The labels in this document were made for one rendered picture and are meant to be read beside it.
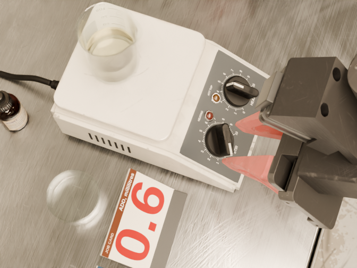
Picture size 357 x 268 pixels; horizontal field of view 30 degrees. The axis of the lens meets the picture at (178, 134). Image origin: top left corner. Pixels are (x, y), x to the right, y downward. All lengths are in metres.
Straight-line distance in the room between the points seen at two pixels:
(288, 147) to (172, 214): 0.22
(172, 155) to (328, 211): 0.18
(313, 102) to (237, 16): 0.37
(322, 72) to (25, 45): 0.43
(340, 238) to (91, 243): 0.25
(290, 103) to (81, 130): 0.30
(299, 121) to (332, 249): 0.30
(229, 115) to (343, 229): 0.17
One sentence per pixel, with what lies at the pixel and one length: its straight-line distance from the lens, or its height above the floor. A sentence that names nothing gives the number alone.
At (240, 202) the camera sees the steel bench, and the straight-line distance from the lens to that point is 0.70.
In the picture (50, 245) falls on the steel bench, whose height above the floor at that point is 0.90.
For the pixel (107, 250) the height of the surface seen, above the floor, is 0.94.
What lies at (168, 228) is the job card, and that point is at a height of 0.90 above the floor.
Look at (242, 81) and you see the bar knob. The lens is 0.68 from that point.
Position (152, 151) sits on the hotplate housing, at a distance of 0.64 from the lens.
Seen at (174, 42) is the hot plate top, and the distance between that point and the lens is 0.66.
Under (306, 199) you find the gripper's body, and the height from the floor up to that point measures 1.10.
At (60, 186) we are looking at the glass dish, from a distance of 0.71.
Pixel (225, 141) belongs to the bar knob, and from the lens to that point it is 0.64.
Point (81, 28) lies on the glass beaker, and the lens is 0.60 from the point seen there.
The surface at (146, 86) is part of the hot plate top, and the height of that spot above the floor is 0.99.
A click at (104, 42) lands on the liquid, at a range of 0.63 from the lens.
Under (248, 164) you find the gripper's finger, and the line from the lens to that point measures 0.52.
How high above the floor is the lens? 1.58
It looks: 72 degrees down
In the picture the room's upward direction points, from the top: 2 degrees counter-clockwise
